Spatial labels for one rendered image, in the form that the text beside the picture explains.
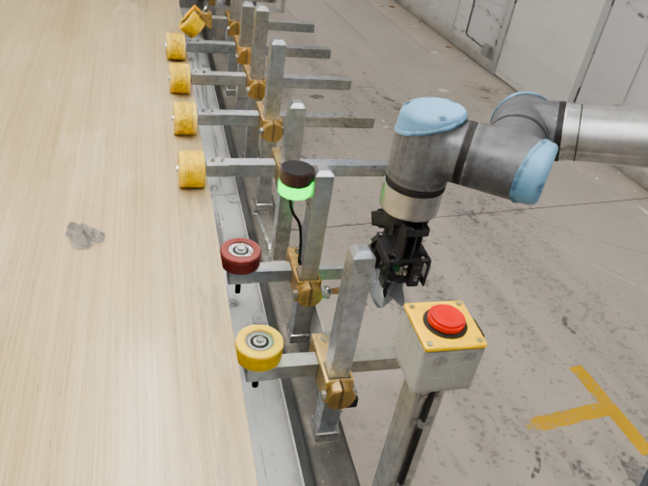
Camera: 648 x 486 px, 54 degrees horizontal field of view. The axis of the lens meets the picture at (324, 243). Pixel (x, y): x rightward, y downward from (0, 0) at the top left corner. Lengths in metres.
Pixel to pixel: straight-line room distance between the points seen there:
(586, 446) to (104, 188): 1.74
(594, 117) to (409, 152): 0.28
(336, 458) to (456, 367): 0.54
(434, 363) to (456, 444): 1.54
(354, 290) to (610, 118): 0.44
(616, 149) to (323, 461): 0.70
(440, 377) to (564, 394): 1.84
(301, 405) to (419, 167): 0.56
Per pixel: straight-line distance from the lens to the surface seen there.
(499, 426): 2.31
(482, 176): 0.88
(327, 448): 1.21
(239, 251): 1.26
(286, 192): 1.12
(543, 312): 2.84
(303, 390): 1.28
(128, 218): 1.35
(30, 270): 1.24
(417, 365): 0.68
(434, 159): 0.88
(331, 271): 1.32
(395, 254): 0.98
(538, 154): 0.89
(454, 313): 0.69
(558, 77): 4.73
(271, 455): 1.28
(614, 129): 1.00
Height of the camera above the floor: 1.67
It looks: 36 degrees down
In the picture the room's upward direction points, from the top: 10 degrees clockwise
